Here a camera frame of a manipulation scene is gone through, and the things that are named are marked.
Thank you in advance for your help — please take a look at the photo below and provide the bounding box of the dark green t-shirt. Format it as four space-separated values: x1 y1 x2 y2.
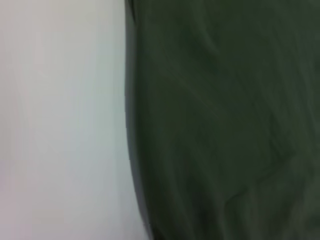
124 0 320 240

